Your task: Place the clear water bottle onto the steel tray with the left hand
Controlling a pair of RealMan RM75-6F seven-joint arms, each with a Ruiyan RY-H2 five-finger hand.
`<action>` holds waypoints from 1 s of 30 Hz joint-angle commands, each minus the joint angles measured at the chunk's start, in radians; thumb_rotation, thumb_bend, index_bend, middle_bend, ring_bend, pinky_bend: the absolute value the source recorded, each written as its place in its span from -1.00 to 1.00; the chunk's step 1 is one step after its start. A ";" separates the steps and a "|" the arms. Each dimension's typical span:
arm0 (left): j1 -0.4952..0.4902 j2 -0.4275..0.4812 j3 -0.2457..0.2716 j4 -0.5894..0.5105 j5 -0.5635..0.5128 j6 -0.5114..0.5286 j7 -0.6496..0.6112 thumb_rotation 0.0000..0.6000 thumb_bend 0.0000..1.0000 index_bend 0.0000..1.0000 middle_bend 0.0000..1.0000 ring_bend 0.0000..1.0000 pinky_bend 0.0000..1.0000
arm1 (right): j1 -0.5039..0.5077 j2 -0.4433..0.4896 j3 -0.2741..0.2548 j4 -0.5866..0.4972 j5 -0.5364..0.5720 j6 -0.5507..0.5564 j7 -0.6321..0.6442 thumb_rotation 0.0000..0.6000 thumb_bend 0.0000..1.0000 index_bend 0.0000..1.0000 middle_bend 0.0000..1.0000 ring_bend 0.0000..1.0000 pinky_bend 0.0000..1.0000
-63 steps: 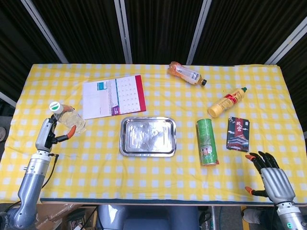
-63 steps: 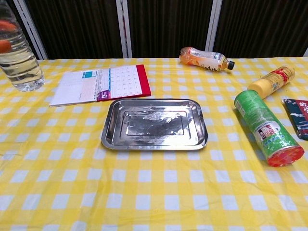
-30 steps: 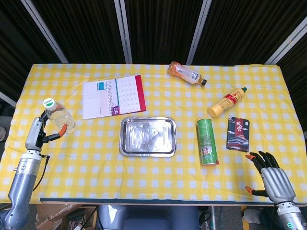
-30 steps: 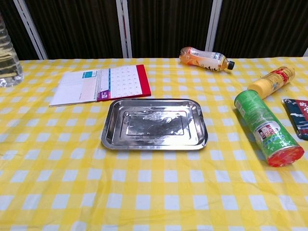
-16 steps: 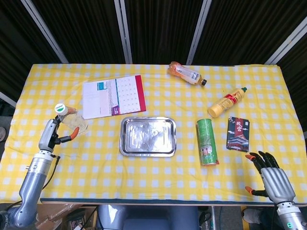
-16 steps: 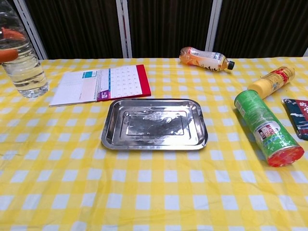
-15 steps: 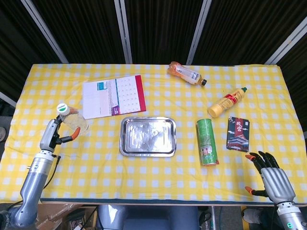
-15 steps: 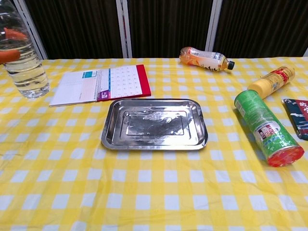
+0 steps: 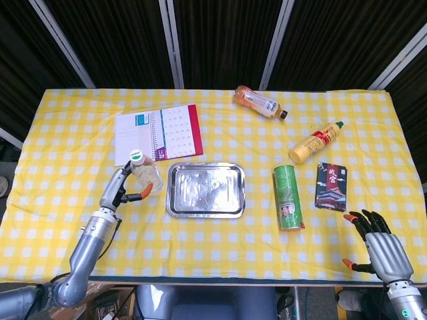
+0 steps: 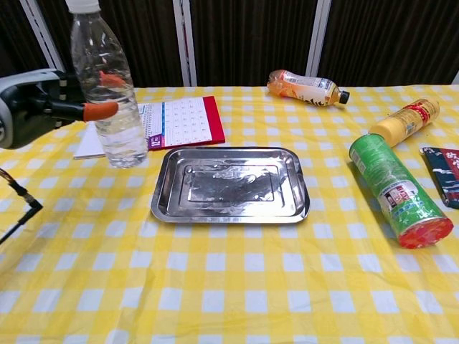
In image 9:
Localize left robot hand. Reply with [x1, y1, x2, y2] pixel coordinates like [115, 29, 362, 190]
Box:
[99, 159, 155, 213]

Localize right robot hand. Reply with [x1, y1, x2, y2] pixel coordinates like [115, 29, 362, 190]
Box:
[342, 209, 415, 285]

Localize clear bottle green cap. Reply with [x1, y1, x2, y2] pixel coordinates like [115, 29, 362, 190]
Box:
[129, 149, 165, 195]

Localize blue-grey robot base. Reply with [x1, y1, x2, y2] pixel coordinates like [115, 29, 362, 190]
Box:
[134, 285, 278, 320]

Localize metal tray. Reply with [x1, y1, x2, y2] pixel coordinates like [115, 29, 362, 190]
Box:
[165, 162, 246, 219]

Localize yellow bottle red label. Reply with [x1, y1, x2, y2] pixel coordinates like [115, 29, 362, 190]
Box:
[288, 121, 345, 165]

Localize orange tea bottle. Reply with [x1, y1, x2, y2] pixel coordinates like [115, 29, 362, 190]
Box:
[232, 85, 289, 122]

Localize white shoe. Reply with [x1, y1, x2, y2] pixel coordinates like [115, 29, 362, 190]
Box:
[336, 289, 365, 313]

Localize spiral desk calendar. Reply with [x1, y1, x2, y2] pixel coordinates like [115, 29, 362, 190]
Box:
[114, 104, 205, 167]

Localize dark patterned box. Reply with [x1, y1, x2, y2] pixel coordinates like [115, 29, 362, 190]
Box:
[314, 161, 349, 213]

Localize metal table leg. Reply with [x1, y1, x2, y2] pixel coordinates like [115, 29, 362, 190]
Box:
[289, 285, 305, 320]

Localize green chips can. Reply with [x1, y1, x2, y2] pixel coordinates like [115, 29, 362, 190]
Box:
[273, 164, 306, 233]

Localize yellow checkered tablecloth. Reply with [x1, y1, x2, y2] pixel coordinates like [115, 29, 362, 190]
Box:
[0, 87, 427, 285]

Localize brown cardboard box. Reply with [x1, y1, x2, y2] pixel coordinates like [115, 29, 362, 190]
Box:
[49, 283, 136, 320]

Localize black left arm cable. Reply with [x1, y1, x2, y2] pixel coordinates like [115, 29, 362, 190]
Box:
[97, 215, 123, 259]

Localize white partition post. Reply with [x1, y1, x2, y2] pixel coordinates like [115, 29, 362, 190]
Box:
[368, 24, 427, 91]
[0, 127, 24, 150]
[159, 0, 185, 89]
[29, 0, 97, 89]
[259, 0, 298, 91]

